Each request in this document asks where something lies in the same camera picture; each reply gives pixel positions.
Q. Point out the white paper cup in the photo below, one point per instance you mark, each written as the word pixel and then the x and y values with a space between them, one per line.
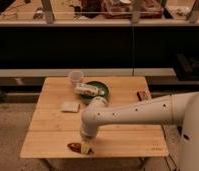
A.
pixel 75 77

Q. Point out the dark red pepper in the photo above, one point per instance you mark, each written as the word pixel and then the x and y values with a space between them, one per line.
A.
pixel 75 147

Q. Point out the dark snack bar packet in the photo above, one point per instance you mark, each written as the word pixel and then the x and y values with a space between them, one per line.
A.
pixel 143 95

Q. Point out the wooden folding table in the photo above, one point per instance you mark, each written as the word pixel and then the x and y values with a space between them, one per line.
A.
pixel 51 130

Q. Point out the green plate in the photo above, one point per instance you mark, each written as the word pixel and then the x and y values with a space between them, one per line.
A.
pixel 87 99

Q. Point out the long wooden shelf bench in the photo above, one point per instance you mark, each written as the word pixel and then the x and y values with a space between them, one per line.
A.
pixel 87 72

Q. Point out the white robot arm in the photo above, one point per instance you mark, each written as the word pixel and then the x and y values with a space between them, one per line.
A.
pixel 178 109

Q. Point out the white plastic bottle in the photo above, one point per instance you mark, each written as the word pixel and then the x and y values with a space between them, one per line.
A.
pixel 86 89

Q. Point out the white sponge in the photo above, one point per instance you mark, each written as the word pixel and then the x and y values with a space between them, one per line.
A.
pixel 70 107

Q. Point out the translucent pale gripper body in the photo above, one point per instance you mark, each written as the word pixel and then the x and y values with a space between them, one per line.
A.
pixel 86 146

